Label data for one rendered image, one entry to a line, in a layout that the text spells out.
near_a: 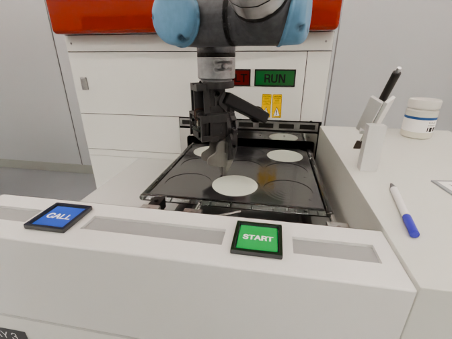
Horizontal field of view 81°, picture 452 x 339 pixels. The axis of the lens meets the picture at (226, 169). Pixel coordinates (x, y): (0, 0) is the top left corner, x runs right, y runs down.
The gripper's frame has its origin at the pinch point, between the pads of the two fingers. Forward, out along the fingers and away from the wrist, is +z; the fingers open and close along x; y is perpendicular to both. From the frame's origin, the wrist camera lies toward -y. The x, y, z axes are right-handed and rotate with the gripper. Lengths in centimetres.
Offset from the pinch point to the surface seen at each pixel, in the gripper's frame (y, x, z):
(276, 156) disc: -18.1, -5.0, 1.3
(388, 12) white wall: -172, -91, -53
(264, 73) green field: -20.9, -17.2, -19.9
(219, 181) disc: 3.2, 3.3, 1.2
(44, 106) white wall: 70, -268, 21
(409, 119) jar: -45.8, 12.4, -9.9
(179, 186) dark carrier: 11.8, 1.2, 1.4
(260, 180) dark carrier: -5.5, 6.6, 1.3
